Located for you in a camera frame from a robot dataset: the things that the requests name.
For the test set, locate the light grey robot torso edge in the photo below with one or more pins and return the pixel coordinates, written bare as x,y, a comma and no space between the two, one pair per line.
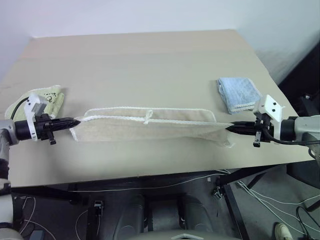
185,236

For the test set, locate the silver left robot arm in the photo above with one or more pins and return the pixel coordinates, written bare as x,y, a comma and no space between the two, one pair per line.
7,130

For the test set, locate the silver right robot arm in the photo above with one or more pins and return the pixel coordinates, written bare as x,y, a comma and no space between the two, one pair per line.
302,127

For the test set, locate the white shoe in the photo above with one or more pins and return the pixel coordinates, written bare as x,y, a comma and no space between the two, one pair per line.
283,231

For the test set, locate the black metal table frame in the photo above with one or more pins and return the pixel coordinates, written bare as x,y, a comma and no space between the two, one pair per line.
232,200

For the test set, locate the beige towel with white trim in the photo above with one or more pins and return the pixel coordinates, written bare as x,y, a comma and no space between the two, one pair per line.
150,127

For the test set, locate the folded pale yellow printed towel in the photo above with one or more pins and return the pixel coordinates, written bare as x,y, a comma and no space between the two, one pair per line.
56,102

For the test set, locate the black table clamp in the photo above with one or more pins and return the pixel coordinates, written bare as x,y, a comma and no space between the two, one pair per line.
98,207
217,192

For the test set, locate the folded light blue towel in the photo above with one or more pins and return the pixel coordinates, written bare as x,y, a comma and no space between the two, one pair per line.
237,93

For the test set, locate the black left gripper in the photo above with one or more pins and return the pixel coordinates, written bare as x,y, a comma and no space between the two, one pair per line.
42,127

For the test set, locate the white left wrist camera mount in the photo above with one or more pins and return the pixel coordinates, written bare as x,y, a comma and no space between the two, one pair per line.
35,105

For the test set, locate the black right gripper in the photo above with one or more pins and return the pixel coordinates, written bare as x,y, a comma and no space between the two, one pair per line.
263,125

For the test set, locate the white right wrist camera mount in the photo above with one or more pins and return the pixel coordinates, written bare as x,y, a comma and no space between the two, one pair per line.
271,107

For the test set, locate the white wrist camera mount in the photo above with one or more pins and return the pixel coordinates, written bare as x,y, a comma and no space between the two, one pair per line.
35,105
271,107

